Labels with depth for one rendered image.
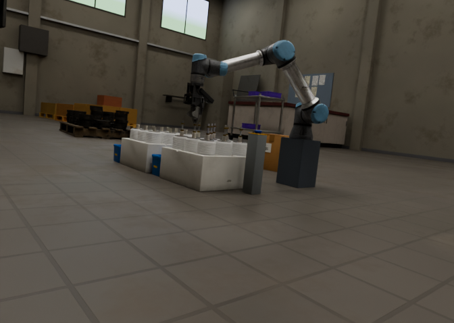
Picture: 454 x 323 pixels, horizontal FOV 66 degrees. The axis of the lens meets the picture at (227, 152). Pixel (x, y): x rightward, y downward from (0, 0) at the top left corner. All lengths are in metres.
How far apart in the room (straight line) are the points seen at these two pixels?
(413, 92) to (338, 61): 2.39
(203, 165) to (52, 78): 10.57
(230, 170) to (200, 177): 0.20
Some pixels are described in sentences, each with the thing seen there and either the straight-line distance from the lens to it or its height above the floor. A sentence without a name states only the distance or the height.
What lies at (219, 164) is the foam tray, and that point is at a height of 0.14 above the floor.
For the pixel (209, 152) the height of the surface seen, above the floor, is 0.19.
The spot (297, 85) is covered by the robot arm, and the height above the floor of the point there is 0.61.
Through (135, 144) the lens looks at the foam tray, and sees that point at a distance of 2.32.
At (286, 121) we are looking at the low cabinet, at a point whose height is 0.53.
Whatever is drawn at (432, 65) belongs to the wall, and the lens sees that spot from 9.71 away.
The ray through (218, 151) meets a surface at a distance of 1.86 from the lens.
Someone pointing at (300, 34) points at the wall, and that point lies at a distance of 12.03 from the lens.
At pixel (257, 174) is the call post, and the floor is 0.10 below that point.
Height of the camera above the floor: 0.35
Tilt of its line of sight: 5 degrees down
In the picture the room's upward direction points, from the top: 6 degrees clockwise
